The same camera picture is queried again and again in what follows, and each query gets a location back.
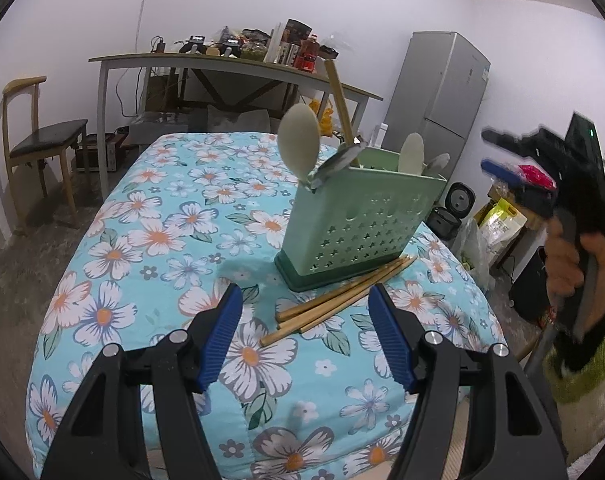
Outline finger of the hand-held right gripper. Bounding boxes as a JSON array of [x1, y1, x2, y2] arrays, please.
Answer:
[[481, 159, 558, 218], [481, 128, 538, 157]]

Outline wooden desk with metal legs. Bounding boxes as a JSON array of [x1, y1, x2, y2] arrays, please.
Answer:
[[88, 52, 384, 211]]

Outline grey refrigerator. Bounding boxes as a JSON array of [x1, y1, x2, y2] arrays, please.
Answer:
[[382, 31, 492, 161]]

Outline yellow plastic bag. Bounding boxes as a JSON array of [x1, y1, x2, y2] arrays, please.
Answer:
[[309, 97, 335, 136]]

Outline cardboard box with clear cover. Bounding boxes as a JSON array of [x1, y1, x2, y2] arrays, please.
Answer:
[[129, 110, 190, 142]]

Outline red drink bottles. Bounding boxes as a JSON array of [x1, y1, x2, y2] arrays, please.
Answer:
[[293, 35, 323, 72]]

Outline wall cable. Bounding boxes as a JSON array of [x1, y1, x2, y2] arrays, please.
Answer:
[[132, 0, 163, 53]]

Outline person's right forearm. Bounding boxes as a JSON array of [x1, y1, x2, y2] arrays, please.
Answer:
[[542, 305, 605, 466]]

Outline black printed box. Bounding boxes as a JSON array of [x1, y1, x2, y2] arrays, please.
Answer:
[[285, 19, 312, 46]]

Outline pink plastic bag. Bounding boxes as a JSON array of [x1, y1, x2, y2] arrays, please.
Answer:
[[517, 164, 555, 191]]

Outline green perforated utensil holder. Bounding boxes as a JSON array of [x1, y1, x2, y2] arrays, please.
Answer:
[[274, 152, 449, 293]]

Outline white sack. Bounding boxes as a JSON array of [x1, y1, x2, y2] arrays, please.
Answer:
[[207, 105, 273, 135]]

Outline white plastic bag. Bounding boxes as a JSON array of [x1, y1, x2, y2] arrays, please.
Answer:
[[452, 217, 495, 291]]

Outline black trash bin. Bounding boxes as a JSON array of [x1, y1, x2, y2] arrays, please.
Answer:
[[509, 247, 558, 323]]

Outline white rice paddle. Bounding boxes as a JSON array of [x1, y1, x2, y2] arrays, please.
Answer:
[[399, 132, 425, 177]]

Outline brown cardboard box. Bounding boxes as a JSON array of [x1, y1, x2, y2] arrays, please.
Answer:
[[487, 180, 555, 231]]

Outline person's right hand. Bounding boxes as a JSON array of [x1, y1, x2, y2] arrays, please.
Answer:
[[546, 230, 605, 313]]

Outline single bamboo chopstick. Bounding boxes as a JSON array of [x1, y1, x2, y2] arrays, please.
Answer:
[[327, 59, 361, 167]]

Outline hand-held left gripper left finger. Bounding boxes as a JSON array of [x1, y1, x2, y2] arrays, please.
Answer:
[[41, 282, 244, 480]]

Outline wooden chair with black seat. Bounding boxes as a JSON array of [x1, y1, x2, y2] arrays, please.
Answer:
[[2, 76, 89, 231]]

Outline white and black rice cooker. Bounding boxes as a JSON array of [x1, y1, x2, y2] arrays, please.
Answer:
[[445, 182, 475, 221]]

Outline pile of bamboo chopsticks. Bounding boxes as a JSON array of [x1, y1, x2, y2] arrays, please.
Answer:
[[260, 255, 417, 347]]

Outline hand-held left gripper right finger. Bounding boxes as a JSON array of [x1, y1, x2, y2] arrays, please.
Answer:
[[368, 282, 569, 480]]

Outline white tube container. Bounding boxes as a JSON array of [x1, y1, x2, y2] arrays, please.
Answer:
[[265, 22, 286, 63]]

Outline yellow green rice bag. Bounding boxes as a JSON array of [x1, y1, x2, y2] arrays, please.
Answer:
[[475, 197, 528, 256]]

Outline beige round spoon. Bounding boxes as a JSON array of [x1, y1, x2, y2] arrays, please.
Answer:
[[277, 102, 320, 191]]

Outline floral turquoise blanket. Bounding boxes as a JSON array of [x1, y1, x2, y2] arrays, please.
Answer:
[[25, 131, 508, 480]]

